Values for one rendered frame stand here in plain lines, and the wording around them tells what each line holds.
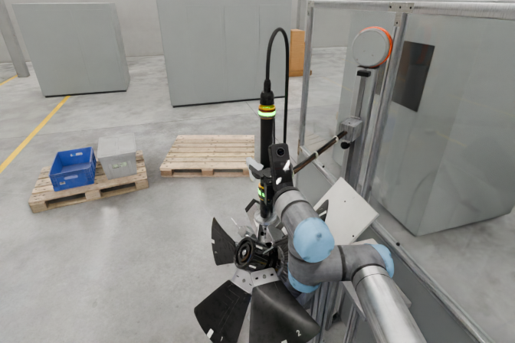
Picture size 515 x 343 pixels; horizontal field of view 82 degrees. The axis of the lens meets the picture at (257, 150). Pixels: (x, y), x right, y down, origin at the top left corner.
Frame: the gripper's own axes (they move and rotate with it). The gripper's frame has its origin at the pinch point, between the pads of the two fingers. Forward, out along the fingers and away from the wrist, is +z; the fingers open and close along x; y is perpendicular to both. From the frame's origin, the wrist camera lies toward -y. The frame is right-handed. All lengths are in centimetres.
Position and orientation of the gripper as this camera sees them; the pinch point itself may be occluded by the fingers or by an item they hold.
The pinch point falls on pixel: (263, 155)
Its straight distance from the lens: 84.9
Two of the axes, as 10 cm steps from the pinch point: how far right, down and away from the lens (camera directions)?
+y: 0.0, 8.9, 4.6
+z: -2.8, -4.4, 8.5
